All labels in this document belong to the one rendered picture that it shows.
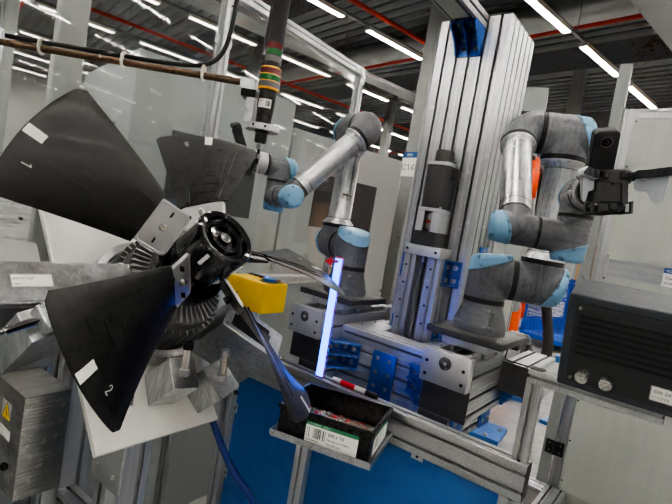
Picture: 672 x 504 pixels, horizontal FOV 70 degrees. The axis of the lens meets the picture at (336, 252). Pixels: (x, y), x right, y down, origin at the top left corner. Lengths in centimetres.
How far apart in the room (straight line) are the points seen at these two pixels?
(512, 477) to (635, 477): 152
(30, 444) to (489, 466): 95
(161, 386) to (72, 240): 35
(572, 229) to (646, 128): 143
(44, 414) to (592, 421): 218
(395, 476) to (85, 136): 99
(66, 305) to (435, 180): 120
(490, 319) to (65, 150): 110
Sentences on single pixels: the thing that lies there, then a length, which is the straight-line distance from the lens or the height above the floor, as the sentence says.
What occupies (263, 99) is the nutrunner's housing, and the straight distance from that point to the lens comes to 101.
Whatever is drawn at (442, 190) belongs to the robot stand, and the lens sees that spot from 160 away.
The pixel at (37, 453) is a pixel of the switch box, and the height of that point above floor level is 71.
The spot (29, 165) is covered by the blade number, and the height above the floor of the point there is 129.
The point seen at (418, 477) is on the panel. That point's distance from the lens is 126.
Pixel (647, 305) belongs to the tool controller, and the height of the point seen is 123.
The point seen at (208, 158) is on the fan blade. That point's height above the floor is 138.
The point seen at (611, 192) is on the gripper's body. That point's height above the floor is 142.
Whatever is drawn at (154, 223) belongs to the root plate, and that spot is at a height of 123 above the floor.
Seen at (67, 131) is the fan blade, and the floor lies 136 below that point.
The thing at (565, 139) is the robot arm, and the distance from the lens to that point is 146.
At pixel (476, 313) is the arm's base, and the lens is 141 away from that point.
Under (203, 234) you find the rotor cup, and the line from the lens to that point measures 87.
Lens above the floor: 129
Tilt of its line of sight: 4 degrees down
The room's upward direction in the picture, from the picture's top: 10 degrees clockwise
